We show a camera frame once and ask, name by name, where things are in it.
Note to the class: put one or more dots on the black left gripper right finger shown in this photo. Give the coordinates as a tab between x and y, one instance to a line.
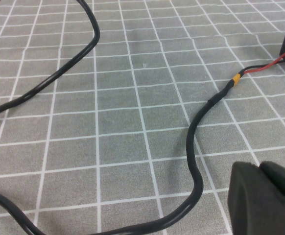
284	178

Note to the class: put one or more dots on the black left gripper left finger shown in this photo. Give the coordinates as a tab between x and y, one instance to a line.
252	205

